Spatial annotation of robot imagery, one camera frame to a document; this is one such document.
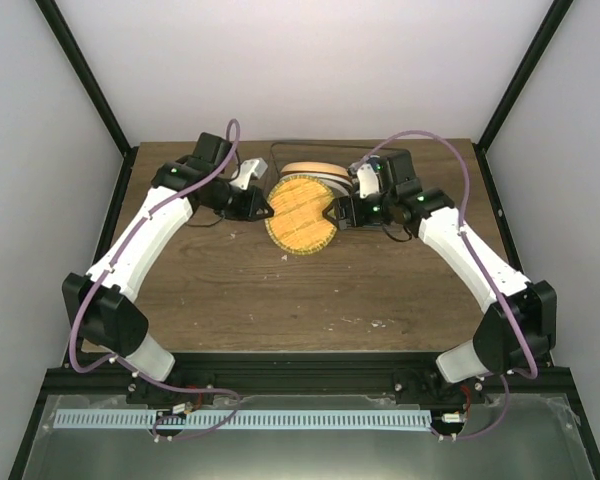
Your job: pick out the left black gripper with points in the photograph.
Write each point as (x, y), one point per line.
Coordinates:
(247, 211)

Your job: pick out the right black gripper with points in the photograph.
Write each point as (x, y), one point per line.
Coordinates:
(342, 212)

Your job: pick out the yellow patterned plate underneath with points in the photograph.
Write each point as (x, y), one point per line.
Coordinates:
(298, 226)

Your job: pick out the white blue striped plate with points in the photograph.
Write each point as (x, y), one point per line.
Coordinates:
(320, 176)

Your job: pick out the dark wire dish rack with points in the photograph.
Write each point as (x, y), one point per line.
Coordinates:
(280, 165)

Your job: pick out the orange plastic plate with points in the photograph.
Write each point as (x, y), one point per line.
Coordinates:
(315, 167)

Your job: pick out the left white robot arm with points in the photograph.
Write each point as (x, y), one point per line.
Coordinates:
(101, 304)

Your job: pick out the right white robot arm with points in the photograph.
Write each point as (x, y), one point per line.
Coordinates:
(519, 316)

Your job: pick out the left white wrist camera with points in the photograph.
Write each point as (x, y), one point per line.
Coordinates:
(249, 170)

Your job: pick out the light blue slotted cable duct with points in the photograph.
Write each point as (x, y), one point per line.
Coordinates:
(382, 420)

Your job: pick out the black aluminium frame rail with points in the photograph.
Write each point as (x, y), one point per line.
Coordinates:
(407, 377)

